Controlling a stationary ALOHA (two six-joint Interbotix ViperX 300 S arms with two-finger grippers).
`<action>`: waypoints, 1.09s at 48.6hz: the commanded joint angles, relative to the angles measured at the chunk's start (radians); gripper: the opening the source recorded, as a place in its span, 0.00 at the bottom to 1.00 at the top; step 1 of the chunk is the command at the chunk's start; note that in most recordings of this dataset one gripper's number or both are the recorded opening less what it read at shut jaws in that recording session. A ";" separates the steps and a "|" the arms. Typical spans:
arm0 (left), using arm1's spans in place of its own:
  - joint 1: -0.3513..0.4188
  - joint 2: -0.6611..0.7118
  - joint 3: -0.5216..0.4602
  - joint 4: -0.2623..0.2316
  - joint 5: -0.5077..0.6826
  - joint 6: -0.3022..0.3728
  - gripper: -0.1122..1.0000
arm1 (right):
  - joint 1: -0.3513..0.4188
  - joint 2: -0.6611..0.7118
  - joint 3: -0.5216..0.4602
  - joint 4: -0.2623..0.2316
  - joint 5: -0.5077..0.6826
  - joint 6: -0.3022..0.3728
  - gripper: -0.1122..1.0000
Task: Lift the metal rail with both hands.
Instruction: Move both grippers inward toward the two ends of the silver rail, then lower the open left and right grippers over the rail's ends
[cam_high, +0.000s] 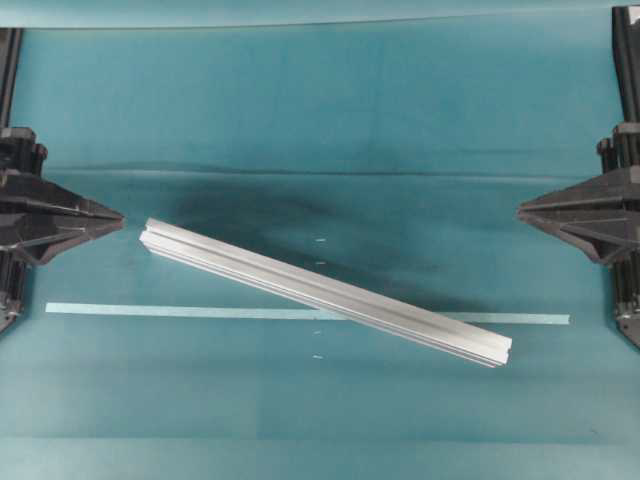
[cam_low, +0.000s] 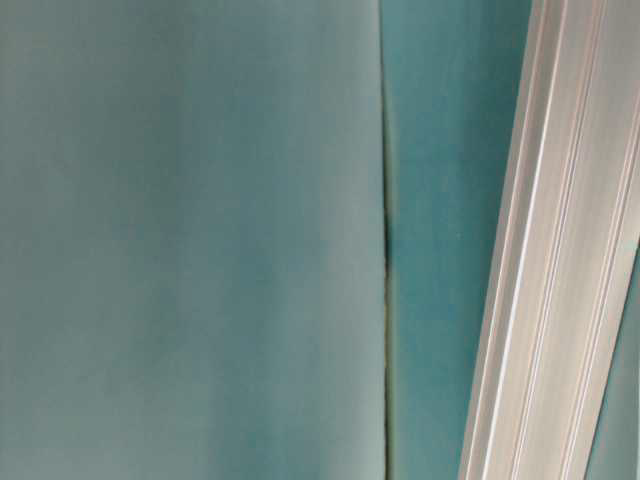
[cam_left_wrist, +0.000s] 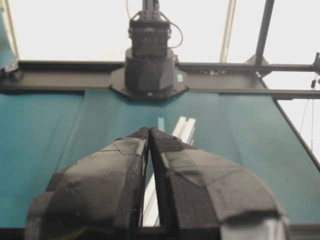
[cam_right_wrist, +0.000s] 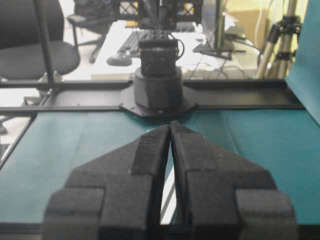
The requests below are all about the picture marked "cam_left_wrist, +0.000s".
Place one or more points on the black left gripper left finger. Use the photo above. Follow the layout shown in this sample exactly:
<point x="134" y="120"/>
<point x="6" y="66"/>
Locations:
<point x="100" y="197"/>

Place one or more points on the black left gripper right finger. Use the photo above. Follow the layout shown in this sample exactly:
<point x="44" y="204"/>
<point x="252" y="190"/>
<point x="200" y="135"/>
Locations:
<point x="213" y="198"/>

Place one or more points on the silver aluminium extrusion rail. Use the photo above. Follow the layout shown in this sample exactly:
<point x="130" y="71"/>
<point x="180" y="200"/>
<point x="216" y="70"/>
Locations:
<point x="184" y="130"/>

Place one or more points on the light blue tape strip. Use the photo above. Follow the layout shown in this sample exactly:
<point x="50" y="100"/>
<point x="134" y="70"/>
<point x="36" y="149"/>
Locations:
<point x="161" y="124"/>

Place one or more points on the black table frame rail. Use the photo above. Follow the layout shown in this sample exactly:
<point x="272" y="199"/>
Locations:
<point x="222" y="78"/>

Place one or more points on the black vertical frame post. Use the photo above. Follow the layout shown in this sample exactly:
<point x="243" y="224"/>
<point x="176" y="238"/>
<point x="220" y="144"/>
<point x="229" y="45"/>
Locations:
<point x="258" y="58"/>

